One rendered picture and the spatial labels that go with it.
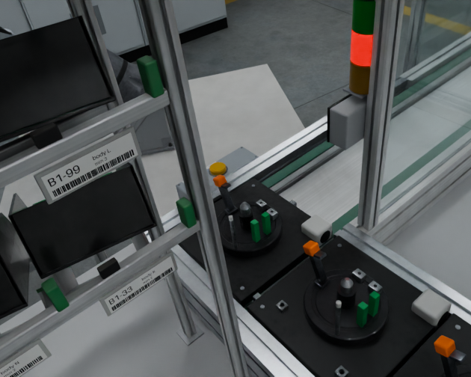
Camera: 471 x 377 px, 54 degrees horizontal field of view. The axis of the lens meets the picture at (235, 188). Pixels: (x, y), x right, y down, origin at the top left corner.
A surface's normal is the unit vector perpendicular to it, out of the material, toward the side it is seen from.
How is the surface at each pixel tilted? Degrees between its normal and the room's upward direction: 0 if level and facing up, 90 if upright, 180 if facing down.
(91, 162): 90
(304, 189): 0
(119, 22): 90
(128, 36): 90
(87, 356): 0
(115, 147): 90
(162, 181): 0
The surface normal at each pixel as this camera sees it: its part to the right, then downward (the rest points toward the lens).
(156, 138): 0.14, 0.64
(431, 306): -0.12, -0.74
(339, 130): -0.77, 0.49
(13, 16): 0.52, 0.51
